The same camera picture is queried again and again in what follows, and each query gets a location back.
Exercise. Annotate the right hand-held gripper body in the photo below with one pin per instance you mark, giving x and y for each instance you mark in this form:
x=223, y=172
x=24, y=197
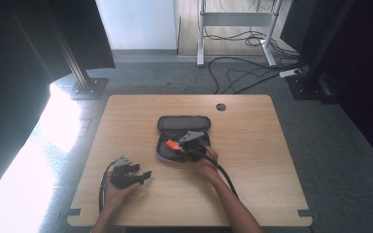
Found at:
x=196, y=147

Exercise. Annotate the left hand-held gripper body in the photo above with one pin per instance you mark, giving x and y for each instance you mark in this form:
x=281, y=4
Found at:
x=121, y=178

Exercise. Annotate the orange highlighter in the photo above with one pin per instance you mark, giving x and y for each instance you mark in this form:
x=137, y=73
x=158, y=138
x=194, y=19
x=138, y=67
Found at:
x=173, y=145

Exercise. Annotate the white pencil case grey lining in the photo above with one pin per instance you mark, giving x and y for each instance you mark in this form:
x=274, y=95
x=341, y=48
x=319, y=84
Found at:
x=183, y=123

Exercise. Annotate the person's right hand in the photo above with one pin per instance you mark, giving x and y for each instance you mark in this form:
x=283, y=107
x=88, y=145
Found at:
x=211, y=163

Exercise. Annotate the person's left hand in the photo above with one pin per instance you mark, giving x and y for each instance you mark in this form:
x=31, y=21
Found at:
x=115, y=199

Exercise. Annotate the black metal stand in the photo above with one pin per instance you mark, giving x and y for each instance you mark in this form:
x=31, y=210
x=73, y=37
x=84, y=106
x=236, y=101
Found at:
x=82, y=82
x=307, y=85

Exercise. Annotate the white power strip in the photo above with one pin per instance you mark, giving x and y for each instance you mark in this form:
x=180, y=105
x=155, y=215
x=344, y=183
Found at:
x=289, y=73

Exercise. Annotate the dark curtain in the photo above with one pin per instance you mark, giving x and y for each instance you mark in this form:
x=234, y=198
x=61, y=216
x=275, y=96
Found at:
x=366, y=81
x=9, y=64

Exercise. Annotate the black table edge bracket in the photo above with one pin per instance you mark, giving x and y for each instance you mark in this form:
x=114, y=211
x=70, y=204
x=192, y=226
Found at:
x=73, y=212

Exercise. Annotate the white desk frame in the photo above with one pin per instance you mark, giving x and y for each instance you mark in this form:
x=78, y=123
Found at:
x=236, y=18

